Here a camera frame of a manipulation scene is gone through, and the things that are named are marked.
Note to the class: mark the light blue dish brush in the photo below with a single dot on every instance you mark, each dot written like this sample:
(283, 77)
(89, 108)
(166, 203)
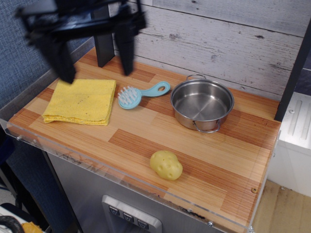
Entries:
(130, 97)

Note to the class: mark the silver button control panel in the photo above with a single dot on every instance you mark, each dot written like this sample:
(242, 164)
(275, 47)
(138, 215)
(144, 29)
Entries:
(121, 216)

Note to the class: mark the folded yellow cloth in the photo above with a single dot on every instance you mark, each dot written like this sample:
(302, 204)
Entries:
(85, 101)

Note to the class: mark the silver toy dishwasher front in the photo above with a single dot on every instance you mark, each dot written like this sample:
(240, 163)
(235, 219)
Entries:
(85, 186)

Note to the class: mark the black left frame post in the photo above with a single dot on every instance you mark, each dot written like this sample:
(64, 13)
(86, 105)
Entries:
(103, 43)

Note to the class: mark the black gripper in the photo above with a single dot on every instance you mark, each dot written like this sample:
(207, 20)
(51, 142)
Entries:
(50, 24)

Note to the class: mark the white side cabinet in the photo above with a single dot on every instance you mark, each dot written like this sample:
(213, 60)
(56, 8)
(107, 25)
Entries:
(290, 165)

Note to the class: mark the small stainless steel pot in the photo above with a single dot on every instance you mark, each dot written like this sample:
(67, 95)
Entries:
(201, 104)

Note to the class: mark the yellow toy potato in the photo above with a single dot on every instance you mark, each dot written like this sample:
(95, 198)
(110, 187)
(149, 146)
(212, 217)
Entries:
(166, 165)

